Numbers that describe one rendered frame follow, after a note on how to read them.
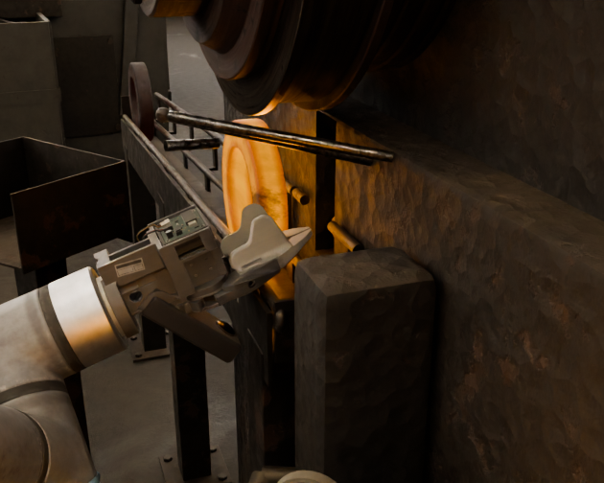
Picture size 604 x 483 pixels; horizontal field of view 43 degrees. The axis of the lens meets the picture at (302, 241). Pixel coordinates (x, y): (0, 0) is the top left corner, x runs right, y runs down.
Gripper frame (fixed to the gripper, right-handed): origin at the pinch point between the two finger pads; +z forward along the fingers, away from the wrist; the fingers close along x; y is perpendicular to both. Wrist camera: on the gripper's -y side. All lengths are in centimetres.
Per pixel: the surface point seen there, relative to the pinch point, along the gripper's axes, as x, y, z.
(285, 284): 8.8, -8.8, -1.9
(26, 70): 242, -9, -32
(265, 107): -4.8, 16.2, -0.1
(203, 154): 303, -87, 25
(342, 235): -2.9, 0.2, 3.6
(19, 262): 39, -4, -33
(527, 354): -32.8, 2.2, 5.5
